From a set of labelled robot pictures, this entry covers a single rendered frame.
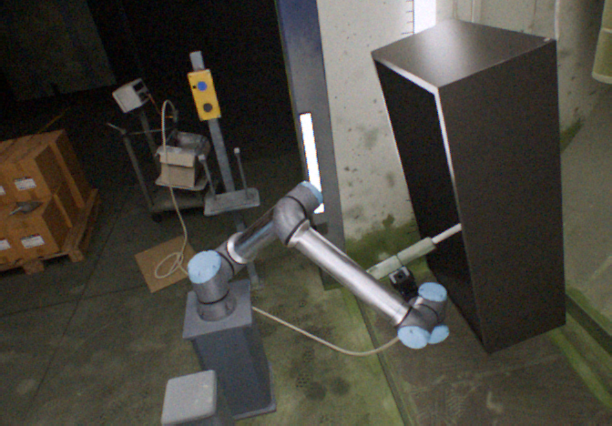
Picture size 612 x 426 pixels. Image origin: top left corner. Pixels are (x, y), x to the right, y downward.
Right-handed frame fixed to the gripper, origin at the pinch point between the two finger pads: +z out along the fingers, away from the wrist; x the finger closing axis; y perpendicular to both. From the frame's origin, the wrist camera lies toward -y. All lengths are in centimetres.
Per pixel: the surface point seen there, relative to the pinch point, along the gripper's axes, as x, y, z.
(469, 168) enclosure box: 36, -43, -24
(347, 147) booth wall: 13, -13, 86
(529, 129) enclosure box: 57, -44, -24
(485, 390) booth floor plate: 4, 87, -16
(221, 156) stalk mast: -52, -43, 110
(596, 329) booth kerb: 70, 106, -7
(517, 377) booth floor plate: 21, 94, -14
